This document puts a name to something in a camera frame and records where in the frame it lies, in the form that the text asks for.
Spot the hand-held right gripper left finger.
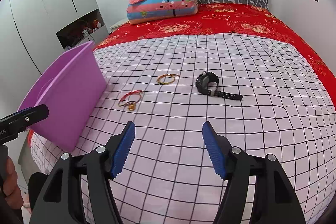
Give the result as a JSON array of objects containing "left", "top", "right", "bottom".
[{"left": 29, "top": 121, "right": 136, "bottom": 224}]

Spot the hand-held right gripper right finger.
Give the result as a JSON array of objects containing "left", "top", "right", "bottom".
[{"left": 202, "top": 121, "right": 306, "bottom": 224}]

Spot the purple plastic basin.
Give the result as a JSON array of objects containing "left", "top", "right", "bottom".
[{"left": 16, "top": 41, "right": 108, "bottom": 152}]

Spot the red string bracelet gold pendant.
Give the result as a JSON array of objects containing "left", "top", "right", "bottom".
[{"left": 118, "top": 90, "right": 143, "bottom": 112}]

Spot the black wrist watch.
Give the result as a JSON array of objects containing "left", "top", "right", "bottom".
[{"left": 195, "top": 70, "right": 243, "bottom": 101}]

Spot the gold green braided bracelet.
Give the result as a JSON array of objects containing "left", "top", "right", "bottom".
[{"left": 157, "top": 73, "right": 181, "bottom": 85}]

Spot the person's left hand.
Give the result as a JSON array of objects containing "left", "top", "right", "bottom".
[{"left": 0, "top": 155, "right": 25, "bottom": 205}]

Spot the white black grid sheet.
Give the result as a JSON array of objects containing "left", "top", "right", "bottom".
[{"left": 30, "top": 32, "right": 334, "bottom": 224}]

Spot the white wardrobe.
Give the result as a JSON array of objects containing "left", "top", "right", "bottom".
[{"left": 0, "top": 0, "right": 109, "bottom": 75}]

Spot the white nightstand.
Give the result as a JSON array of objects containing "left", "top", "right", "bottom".
[{"left": 109, "top": 19, "right": 129, "bottom": 35}]

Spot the red patterned bedsheet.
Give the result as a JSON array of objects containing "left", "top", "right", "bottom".
[{"left": 96, "top": 2, "right": 336, "bottom": 98}]

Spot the colourful striped folded quilt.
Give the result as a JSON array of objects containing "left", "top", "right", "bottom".
[{"left": 126, "top": 0, "right": 199, "bottom": 25}]

